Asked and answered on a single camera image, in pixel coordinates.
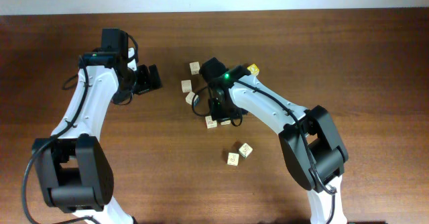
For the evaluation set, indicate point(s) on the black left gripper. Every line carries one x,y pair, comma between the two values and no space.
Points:
145,84

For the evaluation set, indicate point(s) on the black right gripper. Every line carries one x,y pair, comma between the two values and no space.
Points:
216,115

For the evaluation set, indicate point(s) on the wooden block yellow top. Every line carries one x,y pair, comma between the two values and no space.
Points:
227,122

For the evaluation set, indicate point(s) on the wooden block green R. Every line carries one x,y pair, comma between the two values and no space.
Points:
210,123

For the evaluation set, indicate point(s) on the wooden block red I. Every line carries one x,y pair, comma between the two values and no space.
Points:
245,150

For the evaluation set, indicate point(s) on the wooden block letter J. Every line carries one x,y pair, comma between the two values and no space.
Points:
233,159

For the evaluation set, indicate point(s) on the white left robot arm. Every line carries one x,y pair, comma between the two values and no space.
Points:
72,169

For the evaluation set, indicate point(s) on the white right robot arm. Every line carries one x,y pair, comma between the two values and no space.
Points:
313,150

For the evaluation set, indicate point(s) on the wooden block blue L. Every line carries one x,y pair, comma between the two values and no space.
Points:
192,98

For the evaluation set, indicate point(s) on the wooden block red Y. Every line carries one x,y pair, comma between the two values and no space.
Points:
186,86

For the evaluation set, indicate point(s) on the wooden block red E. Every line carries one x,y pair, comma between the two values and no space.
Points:
194,68

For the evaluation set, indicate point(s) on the wooden block yellow O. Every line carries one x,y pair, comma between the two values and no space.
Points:
253,69

